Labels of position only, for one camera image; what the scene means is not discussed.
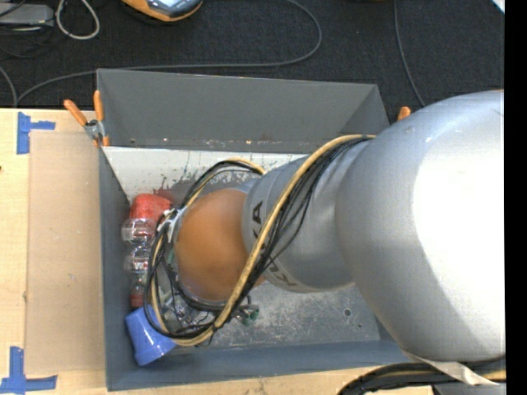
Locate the blue plastic cup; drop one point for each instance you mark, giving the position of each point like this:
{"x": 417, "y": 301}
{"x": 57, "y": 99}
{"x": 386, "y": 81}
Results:
{"x": 146, "y": 342}

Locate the pale brown flat board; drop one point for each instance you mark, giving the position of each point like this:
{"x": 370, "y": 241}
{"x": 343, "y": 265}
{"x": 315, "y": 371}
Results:
{"x": 62, "y": 241}

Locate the clear plastic bottle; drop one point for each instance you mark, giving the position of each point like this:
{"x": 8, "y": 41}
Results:
{"x": 138, "y": 241}

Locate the grey metal bin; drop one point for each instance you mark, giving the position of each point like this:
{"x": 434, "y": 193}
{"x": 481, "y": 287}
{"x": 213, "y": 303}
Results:
{"x": 230, "y": 113}

